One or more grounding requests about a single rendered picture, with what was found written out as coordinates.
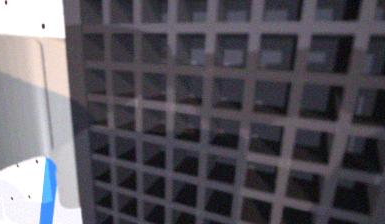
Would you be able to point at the blue tape outline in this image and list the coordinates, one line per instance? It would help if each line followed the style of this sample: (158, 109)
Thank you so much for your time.
(48, 193)

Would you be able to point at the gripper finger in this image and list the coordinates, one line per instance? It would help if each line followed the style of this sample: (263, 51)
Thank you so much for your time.
(35, 112)

